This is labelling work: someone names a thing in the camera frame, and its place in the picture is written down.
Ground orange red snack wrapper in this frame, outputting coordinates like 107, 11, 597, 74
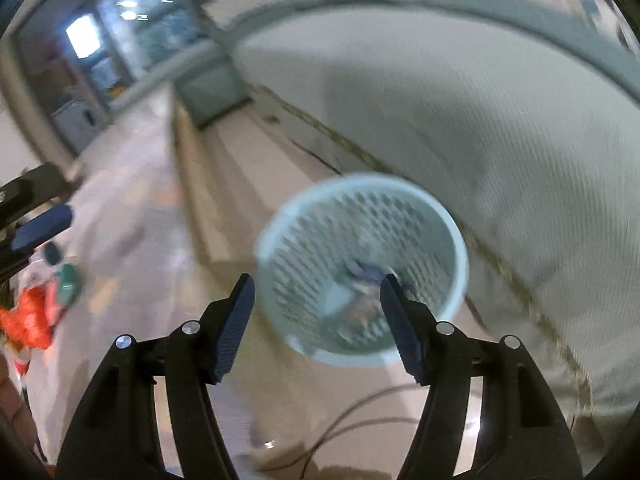
1, 260, 82, 353

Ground patterned pastel tablecloth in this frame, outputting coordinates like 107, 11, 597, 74
26, 102, 240, 463

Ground light blue perforated waste basket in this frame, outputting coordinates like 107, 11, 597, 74
254, 172, 470, 367

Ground teal fabric sofa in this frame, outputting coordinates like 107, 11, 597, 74
207, 0, 639, 462

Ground black floor cable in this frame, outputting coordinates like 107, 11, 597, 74
259, 382, 426, 476

